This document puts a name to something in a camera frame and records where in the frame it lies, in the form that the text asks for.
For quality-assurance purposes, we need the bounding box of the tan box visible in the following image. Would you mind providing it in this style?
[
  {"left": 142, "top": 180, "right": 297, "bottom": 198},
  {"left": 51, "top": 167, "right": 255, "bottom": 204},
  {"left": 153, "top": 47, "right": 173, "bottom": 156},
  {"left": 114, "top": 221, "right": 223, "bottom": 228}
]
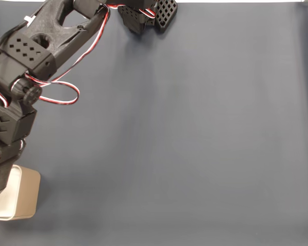
[{"left": 0, "top": 165, "right": 41, "bottom": 221}]

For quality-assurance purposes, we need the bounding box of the grey table mat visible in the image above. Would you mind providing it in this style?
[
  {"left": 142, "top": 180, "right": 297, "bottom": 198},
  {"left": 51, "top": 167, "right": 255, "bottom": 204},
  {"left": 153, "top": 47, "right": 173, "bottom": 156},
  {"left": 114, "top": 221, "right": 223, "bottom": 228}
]
[{"left": 0, "top": 2, "right": 308, "bottom": 246}]

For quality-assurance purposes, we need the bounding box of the black camera cable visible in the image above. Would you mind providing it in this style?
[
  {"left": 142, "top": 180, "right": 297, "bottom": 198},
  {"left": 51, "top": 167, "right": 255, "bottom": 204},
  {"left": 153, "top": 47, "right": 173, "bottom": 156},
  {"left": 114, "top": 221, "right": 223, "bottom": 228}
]
[{"left": 0, "top": 20, "right": 31, "bottom": 61}]

